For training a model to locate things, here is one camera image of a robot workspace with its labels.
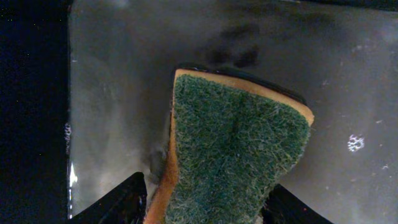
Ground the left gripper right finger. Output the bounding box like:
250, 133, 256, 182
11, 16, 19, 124
260, 184, 332, 224

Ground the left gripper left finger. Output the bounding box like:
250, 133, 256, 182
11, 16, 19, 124
67, 172, 147, 224

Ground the yellow green sponge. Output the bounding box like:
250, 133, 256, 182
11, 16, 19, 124
145, 68, 314, 223

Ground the black rectangular tray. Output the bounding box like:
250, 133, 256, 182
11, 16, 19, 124
1, 1, 397, 223

